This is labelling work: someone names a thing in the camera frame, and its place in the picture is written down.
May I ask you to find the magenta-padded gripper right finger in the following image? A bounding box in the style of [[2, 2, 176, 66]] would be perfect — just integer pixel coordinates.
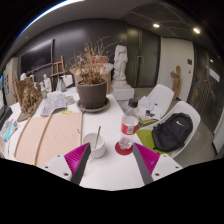
[[132, 142, 184, 186]]

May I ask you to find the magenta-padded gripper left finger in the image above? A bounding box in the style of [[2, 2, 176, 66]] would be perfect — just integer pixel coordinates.
[[41, 142, 92, 186]]

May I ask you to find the clear red-labelled water bottle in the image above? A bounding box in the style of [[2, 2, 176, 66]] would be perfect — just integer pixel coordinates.
[[118, 98, 140, 151]]

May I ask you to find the white ceramic mug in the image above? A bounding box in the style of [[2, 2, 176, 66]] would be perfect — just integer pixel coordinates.
[[82, 132, 107, 160]]

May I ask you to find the green seat cushion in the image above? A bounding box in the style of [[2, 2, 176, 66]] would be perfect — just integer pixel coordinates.
[[135, 128, 173, 158]]

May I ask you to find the flat round red coaster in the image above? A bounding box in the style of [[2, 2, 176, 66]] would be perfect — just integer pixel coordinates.
[[114, 140, 134, 157]]

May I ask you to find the metal spoon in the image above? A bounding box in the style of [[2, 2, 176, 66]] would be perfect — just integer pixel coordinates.
[[94, 125, 102, 149]]

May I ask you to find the black backpack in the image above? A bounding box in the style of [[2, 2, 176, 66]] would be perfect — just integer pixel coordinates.
[[151, 112, 194, 153]]

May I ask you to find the grey plant saucer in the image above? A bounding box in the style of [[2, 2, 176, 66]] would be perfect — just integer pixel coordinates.
[[76, 97, 111, 114]]

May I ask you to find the pile of papers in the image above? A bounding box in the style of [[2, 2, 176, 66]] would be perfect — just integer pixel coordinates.
[[137, 95, 163, 123]]

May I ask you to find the small white tape roll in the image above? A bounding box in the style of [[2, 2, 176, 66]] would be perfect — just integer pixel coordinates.
[[64, 95, 76, 106]]

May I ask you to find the printed newspaper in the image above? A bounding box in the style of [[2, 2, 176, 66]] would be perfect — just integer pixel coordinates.
[[39, 91, 68, 117]]

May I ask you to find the dried plant in brown pot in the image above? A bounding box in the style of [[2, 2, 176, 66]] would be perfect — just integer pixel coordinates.
[[68, 36, 116, 110]]

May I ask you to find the white shell chair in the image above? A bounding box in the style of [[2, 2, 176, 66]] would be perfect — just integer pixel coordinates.
[[136, 83, 175, 129], [134, 100, 202, 159], [54, 73, 75, 90]]

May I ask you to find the grey spray bottle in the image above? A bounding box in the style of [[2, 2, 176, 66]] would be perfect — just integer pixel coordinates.
[[59, 77, 68, 93]]

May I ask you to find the small green-labelled bottle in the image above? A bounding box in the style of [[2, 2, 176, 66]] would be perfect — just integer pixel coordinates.
[[39, 87, 47, 100]]

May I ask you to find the colourful plastic-wrapped pack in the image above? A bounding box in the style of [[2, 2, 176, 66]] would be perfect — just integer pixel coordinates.
[[0, 118, 20, 143]]

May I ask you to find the small white plaster figure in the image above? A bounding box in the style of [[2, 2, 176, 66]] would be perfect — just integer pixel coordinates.
[[42, 73, 53, 93]]

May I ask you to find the tall wooden figure sculpture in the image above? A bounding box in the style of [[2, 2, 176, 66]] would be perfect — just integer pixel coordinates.
[[170, 65, 182, 101]]

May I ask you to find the black flat case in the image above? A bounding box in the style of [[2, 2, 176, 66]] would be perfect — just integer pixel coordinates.
[[0, 99, 14, 131]]

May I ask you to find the wooden easel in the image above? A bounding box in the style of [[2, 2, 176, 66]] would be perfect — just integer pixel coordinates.
[[49, 54, 67, 92]]

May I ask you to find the white plaster torso statue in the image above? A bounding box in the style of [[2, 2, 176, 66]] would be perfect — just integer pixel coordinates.
[[112, 44, 129, 83]]

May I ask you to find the white cabinet with pictures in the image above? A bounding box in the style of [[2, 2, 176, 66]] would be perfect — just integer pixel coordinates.
[[1, 56, 21, 107]]

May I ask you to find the dark wall screen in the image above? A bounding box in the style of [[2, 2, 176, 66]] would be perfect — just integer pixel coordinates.
[[19, 38, 55, 75]]

